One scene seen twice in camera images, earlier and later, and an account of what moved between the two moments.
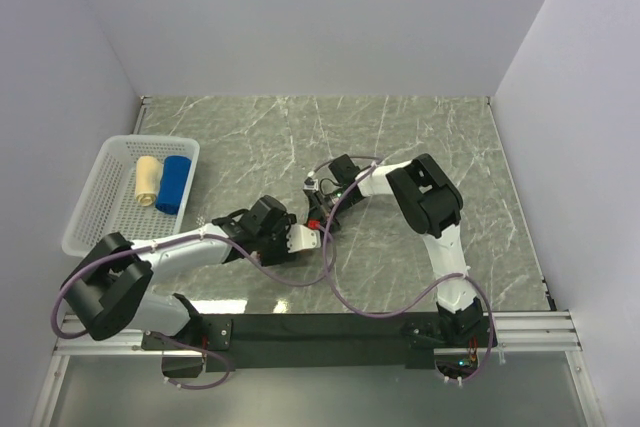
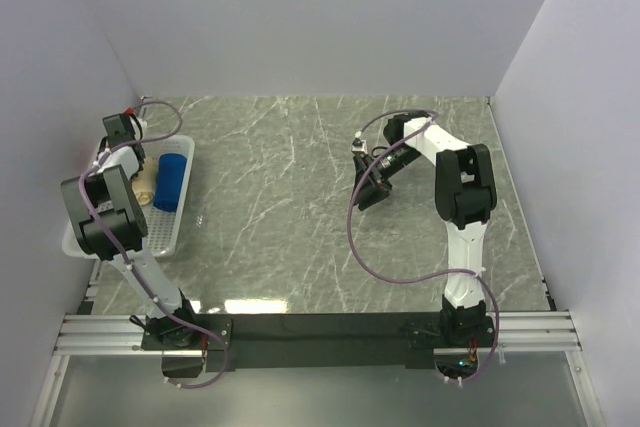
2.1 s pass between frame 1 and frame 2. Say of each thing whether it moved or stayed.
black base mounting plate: stayed
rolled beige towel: stayed
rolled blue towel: stayed
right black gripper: moved
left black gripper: moved
